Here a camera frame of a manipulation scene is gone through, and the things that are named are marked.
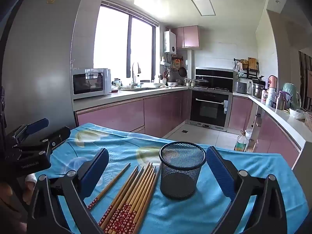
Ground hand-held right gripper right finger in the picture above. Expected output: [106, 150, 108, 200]
[206, 146, 288, 234]

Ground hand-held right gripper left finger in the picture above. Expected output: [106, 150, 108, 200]
[26, 148, 110, 234]

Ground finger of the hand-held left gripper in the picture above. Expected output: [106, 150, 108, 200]
[6, 118, 50, 143]
[40, 126, 71, 152]

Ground red-handled wooden chopstick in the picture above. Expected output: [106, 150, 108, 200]
[87, 163, 131, 210]

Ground black mesh utensil cup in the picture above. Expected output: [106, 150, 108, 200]
[159, 141, 206, 199]

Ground pile of wooden chopsticks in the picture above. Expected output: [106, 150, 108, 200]
[98, 162, 161, 234]

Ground person's left hand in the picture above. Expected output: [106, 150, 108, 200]
[0, 174, 37, 227]

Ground cooking oil bottle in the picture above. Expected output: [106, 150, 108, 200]
[234, 130, 248, 152]

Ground grey kitchen countertop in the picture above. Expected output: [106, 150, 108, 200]
[71, 84, 312, 152]

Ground white microwave oven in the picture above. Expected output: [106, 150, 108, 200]
[71, 68, 112, 100]

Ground blue floral tablecloth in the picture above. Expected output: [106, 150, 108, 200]
[34, 122, 309, 234]

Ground pink base cabinets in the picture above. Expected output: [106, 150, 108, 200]
[75, 89, 191, 139]
[228, 95, 301, 168]

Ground black built-in oven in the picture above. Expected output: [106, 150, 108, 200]
[190, 90, 232, 128]

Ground grey refrigerator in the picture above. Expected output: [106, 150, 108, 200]
[0, 0, 97, 142]

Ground white plastic bottle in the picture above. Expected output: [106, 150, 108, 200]
[265, 89, 276, 108]

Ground stainless steel pot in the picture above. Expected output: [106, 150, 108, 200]
[252, 79, 266, 98]

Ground steel kitchen sink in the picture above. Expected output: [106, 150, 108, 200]
[122, 87, 156, 92]

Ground steel vacuum flask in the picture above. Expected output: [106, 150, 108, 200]
[275, 93, 286, 111]

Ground steel kitchen faucet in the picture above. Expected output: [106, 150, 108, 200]
[131, 62, 142, 89]

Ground black range hood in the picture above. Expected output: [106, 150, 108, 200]
[195, 67, 234, 93]

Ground pink thermos jug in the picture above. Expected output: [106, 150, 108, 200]
[268, 75, 278, 90]

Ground green bag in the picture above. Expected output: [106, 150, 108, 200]
[282, 82, 301, 110]

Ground dark-framed kitchen window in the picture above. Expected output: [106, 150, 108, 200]
[93, 2, 159, 81]

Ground white exhaust pipe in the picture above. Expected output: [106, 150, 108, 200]
[187, 49, 193, 78]

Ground dark wooden slat partition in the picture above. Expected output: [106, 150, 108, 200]
[299, 50, 312, 110]

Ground ceiling light panel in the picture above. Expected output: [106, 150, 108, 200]
[191, 0, 217, 16]

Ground black wall shelf rack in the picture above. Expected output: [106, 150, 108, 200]
[233, 58, 260, 80]

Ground wall utensil rack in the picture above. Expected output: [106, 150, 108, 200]
[171, 56, 184, 69]

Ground pink wall cabinet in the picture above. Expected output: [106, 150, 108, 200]
[171, 26, 200, 49]

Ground white wall water heater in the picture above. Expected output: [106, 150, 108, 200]
[164, 30, 177, 53]

